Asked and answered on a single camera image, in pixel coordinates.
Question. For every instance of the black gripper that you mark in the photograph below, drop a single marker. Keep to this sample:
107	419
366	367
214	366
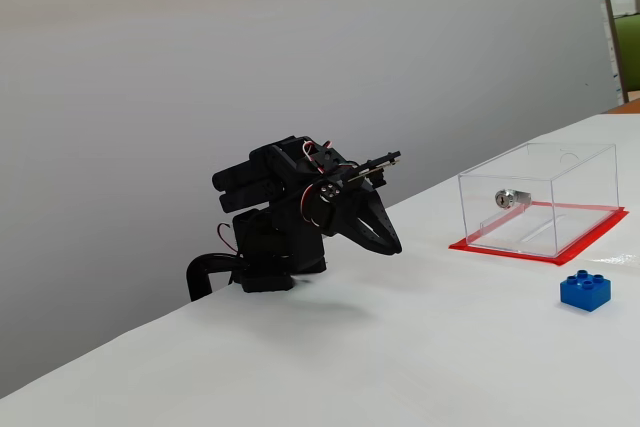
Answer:
356	212

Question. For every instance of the blue lego brick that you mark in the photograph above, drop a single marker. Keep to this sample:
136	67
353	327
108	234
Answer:
585	294

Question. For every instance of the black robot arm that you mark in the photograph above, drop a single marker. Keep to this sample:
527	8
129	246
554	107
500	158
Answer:
270	232

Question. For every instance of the transparent plastic box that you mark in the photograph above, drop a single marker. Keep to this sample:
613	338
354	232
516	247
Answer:
537	197

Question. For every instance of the silver cam lock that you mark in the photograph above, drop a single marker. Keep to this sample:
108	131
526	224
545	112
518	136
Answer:
505	198

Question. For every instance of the black table clamp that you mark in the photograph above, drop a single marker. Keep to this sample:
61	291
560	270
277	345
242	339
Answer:
197	272

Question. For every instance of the brown wooden table edge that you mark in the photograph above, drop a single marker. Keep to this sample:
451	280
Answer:
625	107

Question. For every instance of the green panel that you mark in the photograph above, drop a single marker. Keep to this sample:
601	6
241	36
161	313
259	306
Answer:
629	52

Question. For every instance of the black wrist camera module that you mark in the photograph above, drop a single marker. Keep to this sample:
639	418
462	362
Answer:
377	167

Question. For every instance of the red tape frame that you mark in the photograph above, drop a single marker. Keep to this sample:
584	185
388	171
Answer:
570	253

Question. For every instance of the grey shelf post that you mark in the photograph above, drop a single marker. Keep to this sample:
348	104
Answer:
611	22

